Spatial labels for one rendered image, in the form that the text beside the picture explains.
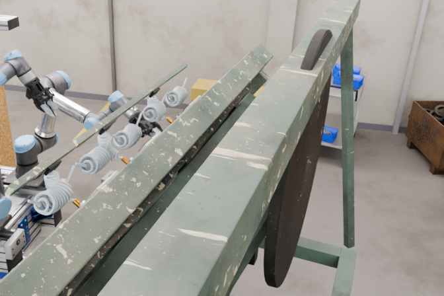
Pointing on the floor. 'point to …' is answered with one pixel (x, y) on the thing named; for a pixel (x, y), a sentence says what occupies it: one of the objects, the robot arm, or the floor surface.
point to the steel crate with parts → (427, 132)
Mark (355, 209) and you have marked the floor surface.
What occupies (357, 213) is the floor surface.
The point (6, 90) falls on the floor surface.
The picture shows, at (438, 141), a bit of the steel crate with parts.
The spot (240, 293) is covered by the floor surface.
